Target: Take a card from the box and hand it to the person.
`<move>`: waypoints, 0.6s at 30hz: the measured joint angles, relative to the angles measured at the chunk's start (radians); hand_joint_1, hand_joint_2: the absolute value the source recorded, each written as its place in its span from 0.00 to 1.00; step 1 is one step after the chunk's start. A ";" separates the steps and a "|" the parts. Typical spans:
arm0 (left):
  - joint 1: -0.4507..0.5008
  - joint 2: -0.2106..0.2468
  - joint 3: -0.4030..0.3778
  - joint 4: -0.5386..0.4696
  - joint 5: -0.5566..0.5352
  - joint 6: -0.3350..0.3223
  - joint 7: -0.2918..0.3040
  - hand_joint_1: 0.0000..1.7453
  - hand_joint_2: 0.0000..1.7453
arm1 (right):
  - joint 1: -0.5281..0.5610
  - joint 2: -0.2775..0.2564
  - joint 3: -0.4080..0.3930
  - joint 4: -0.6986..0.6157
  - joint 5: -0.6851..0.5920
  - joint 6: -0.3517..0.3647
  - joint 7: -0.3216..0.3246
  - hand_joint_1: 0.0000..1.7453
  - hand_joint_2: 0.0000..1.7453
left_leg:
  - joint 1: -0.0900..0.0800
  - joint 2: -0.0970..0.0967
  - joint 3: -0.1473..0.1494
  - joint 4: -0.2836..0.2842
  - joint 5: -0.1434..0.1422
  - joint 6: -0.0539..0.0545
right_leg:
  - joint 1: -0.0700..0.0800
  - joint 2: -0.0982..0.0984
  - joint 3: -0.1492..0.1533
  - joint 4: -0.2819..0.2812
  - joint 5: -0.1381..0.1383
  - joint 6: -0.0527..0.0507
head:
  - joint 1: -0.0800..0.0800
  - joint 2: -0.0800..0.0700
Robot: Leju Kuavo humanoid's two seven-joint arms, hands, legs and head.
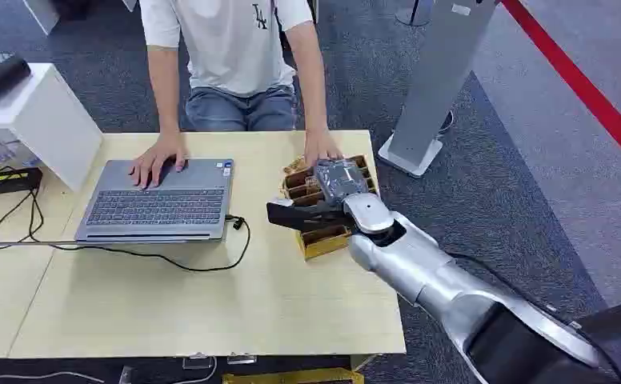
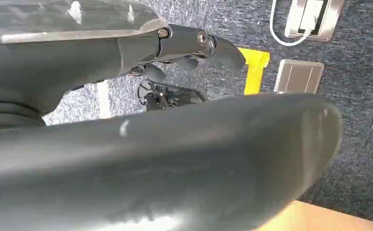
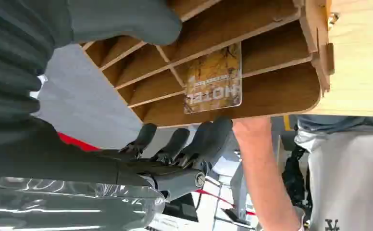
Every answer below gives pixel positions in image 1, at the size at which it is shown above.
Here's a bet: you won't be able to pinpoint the person's left hand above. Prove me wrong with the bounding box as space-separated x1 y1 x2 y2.
303 128 344 169

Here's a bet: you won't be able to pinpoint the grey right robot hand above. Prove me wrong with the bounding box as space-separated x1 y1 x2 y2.
313 158 371 207

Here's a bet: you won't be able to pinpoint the person's right hand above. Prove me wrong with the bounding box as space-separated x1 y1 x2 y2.
128 132 190 190

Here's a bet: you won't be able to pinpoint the grey laptop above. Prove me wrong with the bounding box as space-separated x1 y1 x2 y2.
74 158 236 246

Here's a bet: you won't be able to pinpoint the wooden card box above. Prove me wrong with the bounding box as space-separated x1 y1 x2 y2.
281 154 379 262

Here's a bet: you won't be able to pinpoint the white cabinet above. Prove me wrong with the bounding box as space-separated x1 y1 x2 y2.
0 62 105 193

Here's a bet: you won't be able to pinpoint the person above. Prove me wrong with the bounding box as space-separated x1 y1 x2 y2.
138 0 317 133

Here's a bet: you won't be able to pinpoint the grey pillar stand white base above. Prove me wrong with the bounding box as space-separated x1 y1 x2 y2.
378 0 500 179

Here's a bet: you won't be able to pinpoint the black power adapter yellow label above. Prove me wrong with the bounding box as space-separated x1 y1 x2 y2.
0 167 44 195

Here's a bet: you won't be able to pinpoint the clear plastic bag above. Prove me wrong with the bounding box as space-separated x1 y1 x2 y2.
0 128 42 170

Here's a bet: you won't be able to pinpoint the round grey stand base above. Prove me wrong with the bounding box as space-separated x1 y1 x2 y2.
394 0 437 28

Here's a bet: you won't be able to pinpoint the black cylindrical device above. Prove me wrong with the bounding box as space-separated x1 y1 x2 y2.
0 54 33 102

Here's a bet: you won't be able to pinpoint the white furniture panel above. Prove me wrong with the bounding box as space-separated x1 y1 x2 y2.
22 0 62 36

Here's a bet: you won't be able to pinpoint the yellow object under desk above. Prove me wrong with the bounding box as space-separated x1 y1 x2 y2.
221 367 367 384

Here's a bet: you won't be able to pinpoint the dark grey robot panel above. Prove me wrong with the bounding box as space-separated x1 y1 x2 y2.
577 294 621 342

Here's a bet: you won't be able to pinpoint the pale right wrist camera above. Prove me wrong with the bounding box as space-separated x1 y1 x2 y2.
343 192 395 235

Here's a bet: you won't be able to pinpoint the black laptop charger cable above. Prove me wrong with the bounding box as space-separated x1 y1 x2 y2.
0 188 251 274

